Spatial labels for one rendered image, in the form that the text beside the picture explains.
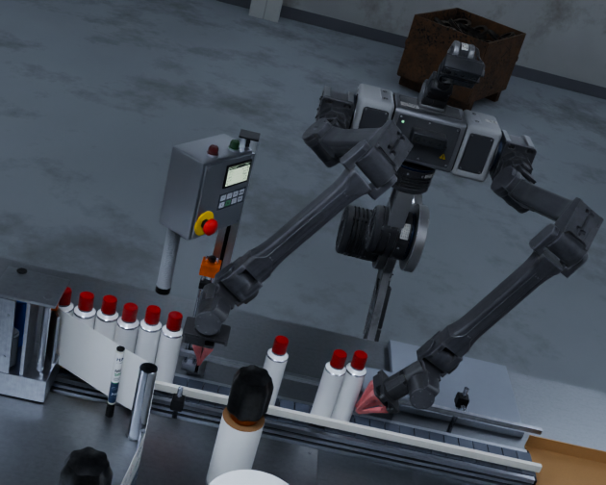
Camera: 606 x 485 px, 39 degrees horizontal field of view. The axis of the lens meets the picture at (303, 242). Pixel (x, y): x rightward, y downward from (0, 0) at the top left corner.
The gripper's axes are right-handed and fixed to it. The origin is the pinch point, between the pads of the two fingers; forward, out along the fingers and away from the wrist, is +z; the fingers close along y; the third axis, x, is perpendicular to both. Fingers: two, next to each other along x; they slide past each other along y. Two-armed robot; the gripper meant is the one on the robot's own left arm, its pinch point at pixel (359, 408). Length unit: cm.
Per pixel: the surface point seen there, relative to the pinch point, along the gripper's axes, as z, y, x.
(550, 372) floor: -8, -179, 158
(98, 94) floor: 161, -399, -56
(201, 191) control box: -7, 0, -67
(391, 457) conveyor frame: 0.3, 5.4, 13.0
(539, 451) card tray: -25, -11, 47
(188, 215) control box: -1, -1, -64
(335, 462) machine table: 10.5, 8.4, 4.0
